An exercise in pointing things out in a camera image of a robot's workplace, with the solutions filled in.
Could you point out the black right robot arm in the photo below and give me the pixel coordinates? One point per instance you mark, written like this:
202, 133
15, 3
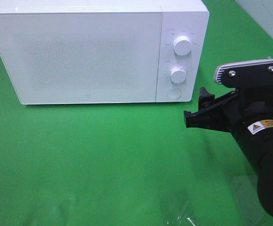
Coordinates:
258, 149

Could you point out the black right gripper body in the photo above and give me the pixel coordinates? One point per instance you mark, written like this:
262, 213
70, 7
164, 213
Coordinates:
249, 109

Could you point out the white microwave oven body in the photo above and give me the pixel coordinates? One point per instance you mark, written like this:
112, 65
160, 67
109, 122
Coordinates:
178, 17

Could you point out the white microwave knob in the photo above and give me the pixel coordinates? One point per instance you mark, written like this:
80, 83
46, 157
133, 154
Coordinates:
182, 45
178, 74

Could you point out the white microwave door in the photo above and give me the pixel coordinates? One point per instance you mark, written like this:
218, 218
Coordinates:
73, 58

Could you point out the upper white microwave knob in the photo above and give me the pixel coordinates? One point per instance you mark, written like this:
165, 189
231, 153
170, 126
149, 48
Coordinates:
182, 45

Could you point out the round door release button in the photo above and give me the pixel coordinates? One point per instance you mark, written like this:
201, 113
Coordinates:
174, 93

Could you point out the lower white microwave knob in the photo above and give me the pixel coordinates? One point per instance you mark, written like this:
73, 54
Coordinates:
178, 74

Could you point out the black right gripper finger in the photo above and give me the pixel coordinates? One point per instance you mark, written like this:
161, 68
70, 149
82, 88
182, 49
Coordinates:
205, 120
204, 98

